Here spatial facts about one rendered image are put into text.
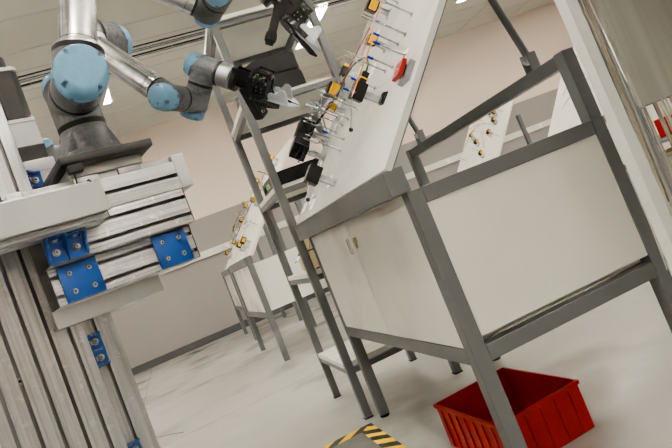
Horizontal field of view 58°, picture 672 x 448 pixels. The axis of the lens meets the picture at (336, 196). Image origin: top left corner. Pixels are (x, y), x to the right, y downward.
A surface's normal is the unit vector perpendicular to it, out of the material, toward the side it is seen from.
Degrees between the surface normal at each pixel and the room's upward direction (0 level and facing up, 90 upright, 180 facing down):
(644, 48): 90
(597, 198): 90
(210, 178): 90
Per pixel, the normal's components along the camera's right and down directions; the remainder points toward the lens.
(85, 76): 0.48, -0.11
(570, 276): 0.24, -0.16
